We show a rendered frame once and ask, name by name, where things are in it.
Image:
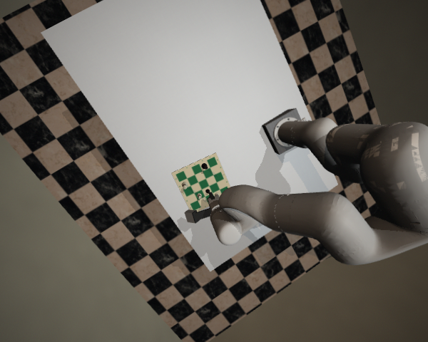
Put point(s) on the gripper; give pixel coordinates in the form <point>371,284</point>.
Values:
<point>213,201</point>

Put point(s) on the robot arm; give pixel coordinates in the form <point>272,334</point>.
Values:
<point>394,169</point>

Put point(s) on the green and cream chessboard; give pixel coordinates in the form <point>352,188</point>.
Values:
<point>199,180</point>

